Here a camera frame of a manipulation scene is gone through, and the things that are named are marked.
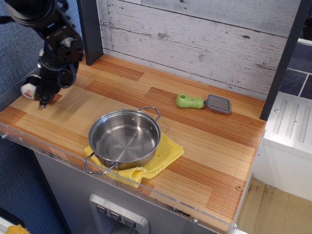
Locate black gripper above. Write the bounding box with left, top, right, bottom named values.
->
left=34, top=60, right=79, bottom=111

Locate plush sushi roll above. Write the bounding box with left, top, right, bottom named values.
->
left=20, top=75, right=41, bottom=100

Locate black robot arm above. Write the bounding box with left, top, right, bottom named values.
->
left=0, top=0, right=84, bottom=110

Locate stainless steel pot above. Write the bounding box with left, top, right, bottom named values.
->
left=83, top=106, right=161, bottom=175

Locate silver button panel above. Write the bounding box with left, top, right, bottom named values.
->
left=89, top=194, right=150, bottom=234

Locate yellow black object on floor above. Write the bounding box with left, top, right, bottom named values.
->
left=6, top=225, right=30, bottom=234

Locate yellow folded cloth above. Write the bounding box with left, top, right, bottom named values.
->
left=84, top=133, right=185, bottom=189

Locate white ribbed cabinet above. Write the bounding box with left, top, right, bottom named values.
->
left=253, top=92, right=312, bottom=200

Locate green handled grey spatula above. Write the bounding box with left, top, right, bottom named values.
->
left=176, top=94, right=231, bottom=114

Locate dark grey right post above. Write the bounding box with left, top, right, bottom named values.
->
left=260, top=0, right=312, bottom=121

